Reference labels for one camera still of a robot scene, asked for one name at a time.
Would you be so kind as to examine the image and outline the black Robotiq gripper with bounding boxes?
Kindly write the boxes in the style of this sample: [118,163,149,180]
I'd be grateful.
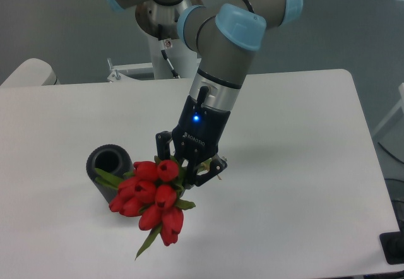
[155,96,230,189]

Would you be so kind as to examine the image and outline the red tulip bouquet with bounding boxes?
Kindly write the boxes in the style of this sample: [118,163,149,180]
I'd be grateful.
[95,156,196,256]

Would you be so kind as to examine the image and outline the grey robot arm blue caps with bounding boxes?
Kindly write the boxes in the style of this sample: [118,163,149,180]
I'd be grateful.
[107,0,303,188]

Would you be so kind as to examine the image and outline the dark grey ribbed vase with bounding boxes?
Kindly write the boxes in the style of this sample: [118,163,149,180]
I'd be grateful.
[86,144,133,203]

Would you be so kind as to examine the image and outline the white chair at left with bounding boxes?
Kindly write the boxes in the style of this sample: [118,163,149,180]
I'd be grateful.
[1,58,61,88]

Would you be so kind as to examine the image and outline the white furniture at right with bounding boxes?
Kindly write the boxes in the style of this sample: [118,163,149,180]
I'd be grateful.
[371,83,403,141]

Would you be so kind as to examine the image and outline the black device at table edge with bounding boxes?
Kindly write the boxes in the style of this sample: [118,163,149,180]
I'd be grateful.
[379,232,403,265]

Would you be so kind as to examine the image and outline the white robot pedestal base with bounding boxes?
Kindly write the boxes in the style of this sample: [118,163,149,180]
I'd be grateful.
[105,0,206,83]

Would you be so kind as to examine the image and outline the black cable on floor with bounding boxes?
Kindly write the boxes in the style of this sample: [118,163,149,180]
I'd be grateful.
[377,141,404,163]

